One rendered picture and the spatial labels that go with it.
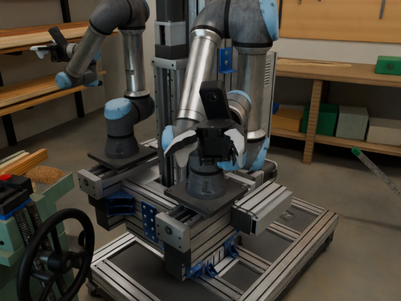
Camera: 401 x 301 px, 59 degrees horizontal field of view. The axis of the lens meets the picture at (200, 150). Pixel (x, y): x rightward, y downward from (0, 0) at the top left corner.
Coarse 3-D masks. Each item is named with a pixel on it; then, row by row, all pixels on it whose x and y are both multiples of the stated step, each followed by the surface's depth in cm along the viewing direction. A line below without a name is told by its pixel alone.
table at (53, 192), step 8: (64, 176) 120; (72, 176) 123; (40, 184) 115; (48, 184) 115; (56, 184) 116; (64, 184) 120; (72, 184) 124; (40, 192) 111; (48, 192) 113; (56, 192) 116; (64, 192) 120; (48, 200) 113; (56, 200) 117; (0, 248) 91; (24, 248) 93; (0, 256) 89; (8, 256) 89; (16, 256) 91; (8, 264) 89
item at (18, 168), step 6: (42, 150) 130; (30, 156) 125; (36, 156) 127; (42, 156) 130; (18, 162) 121; (24, 162) 122; (30, 162) 125; (36, 162) 127; (6, 168) 117; (12, 168) 117; (18, 168) 120; (24, 168) 122; (30, 168) 125; (18, 174) 120
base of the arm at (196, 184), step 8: (192, 168) 122; (192, 176) 123; (200, 176) 120; (208, 176) 120; (216, 176) 121; (192, 184) 123; (200, 184) 121; (208, 184) 121; (216, 184) 121; (224, 184) 124; (192, 192) 123; (200, 192) 121; (208, 192) 122; (216, 192) 122; (224, 192) 125
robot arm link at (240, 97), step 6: (234, 90) 88; (228, 96) 83; (234, 96) 82; (240, 96) 84; (246, 96) 86; (240, 102) 81; (246, 102) 84; (246, 108) 82; (246, 114) 82; (246, 120) 85; (246, 126) 85
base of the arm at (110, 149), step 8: (112, 136) 149; (120, 136) 149; (128, 136) 151; (112, 144) 150; (120, 144) 150; (128, 144) 151; (136, 144) 155; (112, 152) 151; (120, 152) 152; (128, 152) 152; (136, 152) 155
